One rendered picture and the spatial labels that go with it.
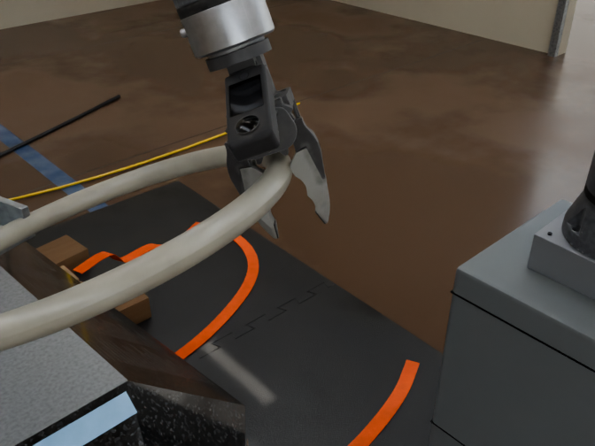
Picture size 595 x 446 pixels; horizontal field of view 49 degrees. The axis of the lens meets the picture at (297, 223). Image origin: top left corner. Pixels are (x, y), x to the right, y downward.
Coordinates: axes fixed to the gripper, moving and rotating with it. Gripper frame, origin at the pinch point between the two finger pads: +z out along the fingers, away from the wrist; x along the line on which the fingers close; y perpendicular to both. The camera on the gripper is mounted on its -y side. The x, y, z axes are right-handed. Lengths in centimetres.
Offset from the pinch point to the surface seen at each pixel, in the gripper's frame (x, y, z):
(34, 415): 50, 11, 21
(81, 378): 45, 19, 21
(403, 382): 6, 112, 101
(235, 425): 31, 34, 47
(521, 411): -21, 37, 62
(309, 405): 35, 101, 93
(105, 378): 42, 19, 22
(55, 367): 50, 21, 19
